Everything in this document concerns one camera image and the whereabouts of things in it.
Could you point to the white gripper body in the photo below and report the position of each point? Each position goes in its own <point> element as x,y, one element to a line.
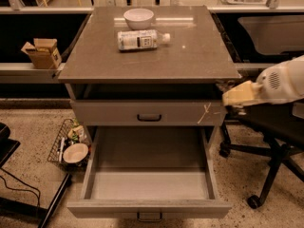
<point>275,85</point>

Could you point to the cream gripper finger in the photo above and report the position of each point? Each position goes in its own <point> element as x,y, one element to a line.
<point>244,94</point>

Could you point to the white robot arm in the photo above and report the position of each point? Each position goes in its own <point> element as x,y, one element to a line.
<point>296,74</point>

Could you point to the grey drawer cabinet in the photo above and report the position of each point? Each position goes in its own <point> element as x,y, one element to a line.
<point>188,68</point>

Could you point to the open grey middle drawer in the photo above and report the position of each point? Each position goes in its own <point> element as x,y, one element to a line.
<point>149,174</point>

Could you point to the closed grey top drawer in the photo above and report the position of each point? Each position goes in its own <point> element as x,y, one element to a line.
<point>144,113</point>

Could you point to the black office chair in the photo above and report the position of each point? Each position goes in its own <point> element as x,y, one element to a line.
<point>281,130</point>

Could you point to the white plastic bottle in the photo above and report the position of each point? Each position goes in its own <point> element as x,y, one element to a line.
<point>141,39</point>

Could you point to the white ceramic bowl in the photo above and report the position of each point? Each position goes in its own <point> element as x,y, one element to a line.
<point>138,18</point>

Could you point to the white bowl in basket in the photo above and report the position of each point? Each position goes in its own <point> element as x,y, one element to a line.
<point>75,153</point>

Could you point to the open cardboard box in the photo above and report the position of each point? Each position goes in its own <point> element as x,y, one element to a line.
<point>43,53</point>

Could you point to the black stand base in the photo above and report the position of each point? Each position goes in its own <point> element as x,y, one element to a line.
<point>7,147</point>

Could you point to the wire basket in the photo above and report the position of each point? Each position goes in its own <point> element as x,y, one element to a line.
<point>60,145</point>

